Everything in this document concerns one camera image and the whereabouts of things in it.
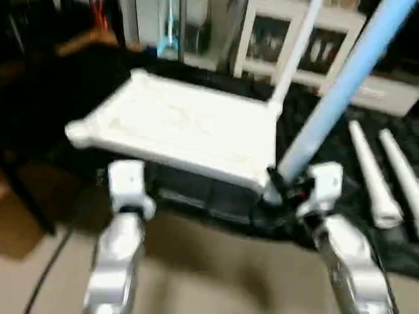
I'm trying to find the white plastic table leg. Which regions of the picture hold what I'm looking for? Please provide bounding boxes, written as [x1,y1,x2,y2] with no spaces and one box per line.
[346,120,404,230]
[378,128,419,218]
[261,0,419,205]
[266,0,323,110]

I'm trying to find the brown wooden board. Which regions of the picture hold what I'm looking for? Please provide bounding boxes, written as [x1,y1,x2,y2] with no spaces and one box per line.
[55,29,126,58]

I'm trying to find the white plastic table top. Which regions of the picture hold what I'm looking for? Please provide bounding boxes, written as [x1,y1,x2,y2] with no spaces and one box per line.
[64,68,284,192]

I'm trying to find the white glass door cabinet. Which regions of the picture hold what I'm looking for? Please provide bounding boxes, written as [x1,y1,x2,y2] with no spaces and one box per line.
[232,0,368,90]

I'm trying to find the white drawer unit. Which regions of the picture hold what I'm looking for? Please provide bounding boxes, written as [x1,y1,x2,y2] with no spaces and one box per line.
[352,75,419,118]

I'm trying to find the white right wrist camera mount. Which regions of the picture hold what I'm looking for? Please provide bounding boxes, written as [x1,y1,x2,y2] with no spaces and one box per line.
[297,162,344,219]

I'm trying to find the light blue plastic item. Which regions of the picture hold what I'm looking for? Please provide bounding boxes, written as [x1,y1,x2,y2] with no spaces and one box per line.
[156,0,181,61]

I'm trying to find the black work mat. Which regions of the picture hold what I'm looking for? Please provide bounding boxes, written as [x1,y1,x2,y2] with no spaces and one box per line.
[0,43,419,275]

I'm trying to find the red wire bundle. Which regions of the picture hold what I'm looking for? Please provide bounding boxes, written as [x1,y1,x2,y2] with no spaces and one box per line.
[91,0,110,31]

